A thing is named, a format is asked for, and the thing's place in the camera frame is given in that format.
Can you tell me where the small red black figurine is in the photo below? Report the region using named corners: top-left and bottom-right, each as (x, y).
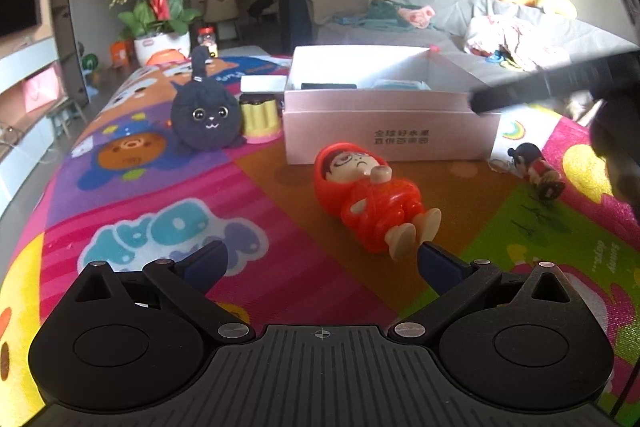
top-left (508, 143), bottom-right (566, 200)

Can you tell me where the red hooded doll figure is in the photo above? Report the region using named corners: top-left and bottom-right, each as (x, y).
top-left (314, 142), bottom-right (442, 260)

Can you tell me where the black cat plush toy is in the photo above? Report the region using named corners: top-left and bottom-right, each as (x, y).
top-left (170, 46), bottom-right (246, 152)

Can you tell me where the white grey rectangular block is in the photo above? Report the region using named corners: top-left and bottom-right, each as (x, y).
top-left (240, 75), bottom-right (288, 94)

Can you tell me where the grey sofa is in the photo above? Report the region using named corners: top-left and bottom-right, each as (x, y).
top-left (308, 0), bottom-right (638, 83)

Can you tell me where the colourful cartoon play mat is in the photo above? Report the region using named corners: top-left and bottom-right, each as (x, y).
top-left (1, 65), bottom-right (639, 426)

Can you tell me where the pink cardboard box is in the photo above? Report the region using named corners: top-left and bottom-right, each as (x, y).
top-left (283, 44), bottom-right (500, 165)

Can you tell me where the orange bowl toy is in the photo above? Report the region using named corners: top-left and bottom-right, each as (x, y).
top-left (145, 49), bottom-right (189, 66)

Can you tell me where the glass jar with red lid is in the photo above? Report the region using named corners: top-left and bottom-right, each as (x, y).
top-left (198, 26), bottom-right (218, 58)

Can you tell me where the orchid plant in white pot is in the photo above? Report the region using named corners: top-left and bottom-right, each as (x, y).
top-left (107, 0), bottom-right (201, 66)

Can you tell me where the white wall shelf unit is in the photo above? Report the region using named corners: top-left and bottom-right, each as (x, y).
top-left (1, 38), bottom-right (63, 210)

